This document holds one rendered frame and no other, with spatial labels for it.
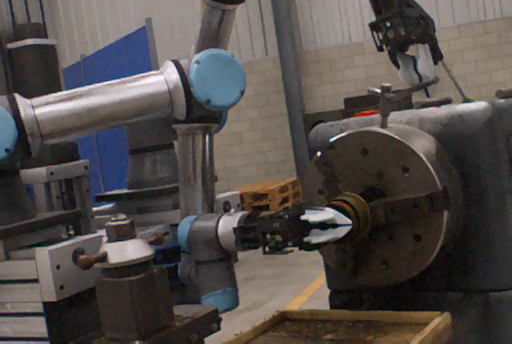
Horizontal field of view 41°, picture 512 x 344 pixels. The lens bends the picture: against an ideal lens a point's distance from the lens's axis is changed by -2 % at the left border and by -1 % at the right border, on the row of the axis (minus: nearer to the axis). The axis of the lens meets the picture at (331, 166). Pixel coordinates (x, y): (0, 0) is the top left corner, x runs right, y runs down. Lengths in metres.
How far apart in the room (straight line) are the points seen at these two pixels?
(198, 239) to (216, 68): 0.32
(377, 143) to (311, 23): 10.68
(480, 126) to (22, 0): 1.07
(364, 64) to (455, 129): 10.23
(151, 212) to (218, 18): 0.50
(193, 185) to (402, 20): 0.57
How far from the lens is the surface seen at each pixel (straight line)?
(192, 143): 1.45
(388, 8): 1.21
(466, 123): 1.43
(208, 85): 1.30
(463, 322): 1.34
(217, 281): 1.35
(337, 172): 1.32
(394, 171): 1.32
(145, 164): 1.74
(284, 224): 1.20
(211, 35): 1.69
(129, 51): 6.83
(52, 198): 1.61
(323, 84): 11.81
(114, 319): 0.96
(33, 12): 1.78
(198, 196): 1.45
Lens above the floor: 1.27
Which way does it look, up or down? 4 degrees down
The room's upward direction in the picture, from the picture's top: 8 degrees counter-clockwise
